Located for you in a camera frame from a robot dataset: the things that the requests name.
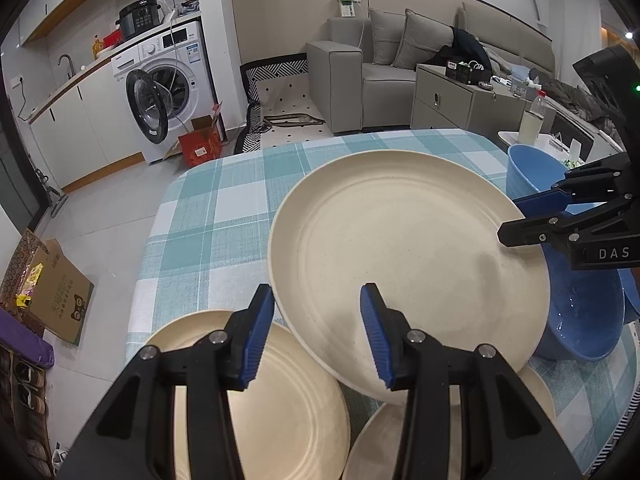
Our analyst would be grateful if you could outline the yellow snack packets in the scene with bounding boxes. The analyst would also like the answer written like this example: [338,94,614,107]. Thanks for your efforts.
[15,265,43,308]

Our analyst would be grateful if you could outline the black glass door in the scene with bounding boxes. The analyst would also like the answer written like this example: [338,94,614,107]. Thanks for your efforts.
[0,152,41,221]

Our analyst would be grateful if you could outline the black box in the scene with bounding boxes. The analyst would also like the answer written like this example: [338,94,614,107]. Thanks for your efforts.
[446,60,493,86]

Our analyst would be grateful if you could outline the dark grey blanket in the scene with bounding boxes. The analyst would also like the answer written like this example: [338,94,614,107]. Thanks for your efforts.
[542,77,623,131]

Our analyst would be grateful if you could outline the grey cushion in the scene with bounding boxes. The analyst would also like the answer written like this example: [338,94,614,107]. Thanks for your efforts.
[368,7,407,66]
[391,8,458,70]

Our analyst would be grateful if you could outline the black pressure cooker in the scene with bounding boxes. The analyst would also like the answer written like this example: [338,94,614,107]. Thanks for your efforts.
[116,0,163,41]

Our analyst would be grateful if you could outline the shoe rack with shoes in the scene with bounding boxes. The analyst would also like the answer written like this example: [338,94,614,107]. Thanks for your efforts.
[0,347,51,478]

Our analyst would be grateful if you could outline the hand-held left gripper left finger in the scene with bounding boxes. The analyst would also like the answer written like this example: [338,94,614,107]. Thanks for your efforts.
[57,284,277,480]

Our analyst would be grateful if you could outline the white washing machine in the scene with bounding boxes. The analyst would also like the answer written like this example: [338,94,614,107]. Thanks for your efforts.
[111,19,217,165]

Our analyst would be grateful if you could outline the teal plaid tablecloth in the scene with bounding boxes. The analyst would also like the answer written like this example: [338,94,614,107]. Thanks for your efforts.
[125,129,633,476]

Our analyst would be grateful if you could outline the purple bag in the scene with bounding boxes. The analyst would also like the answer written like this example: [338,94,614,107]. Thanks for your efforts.
[0,305,55,368]

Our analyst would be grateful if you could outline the dark jacket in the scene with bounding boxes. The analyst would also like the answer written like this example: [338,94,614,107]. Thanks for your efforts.
[437,27,493,73]

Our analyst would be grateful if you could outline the red cardboard box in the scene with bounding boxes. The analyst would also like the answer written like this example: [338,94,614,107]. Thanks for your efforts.
[178,102,224,168]

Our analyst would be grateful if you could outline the white kitchen base cabinets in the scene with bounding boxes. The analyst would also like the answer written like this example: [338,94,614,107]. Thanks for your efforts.
[27,55,146,192]

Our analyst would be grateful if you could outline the cream round plate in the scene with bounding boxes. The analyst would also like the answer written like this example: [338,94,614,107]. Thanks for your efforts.
[142,310,351,480]
[268,150,552,406]
[341,364,557,480]

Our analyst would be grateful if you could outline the grey sofa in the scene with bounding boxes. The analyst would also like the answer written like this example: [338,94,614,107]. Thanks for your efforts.
[306,2,626,136]

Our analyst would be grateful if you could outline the cream cup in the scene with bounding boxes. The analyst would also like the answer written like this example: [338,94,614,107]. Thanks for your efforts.
[517,110,546,145]

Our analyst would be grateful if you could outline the grey cabinet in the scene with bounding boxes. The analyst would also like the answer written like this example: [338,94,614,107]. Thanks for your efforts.
[410,63,556,136]

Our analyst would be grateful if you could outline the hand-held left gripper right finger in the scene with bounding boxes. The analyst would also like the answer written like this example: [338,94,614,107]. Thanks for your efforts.
[360,283,586,480]

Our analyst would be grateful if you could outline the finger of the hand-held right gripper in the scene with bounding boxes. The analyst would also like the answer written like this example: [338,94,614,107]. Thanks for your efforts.
[514,152,632,221]
[496,199,632,248]

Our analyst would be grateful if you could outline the brown patterned cardboard box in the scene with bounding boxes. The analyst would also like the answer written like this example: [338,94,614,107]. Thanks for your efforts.
[0,230,51,311]

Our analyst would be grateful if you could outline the white wall cabinets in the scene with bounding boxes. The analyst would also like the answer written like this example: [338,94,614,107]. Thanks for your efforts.
[17,0,106,46]

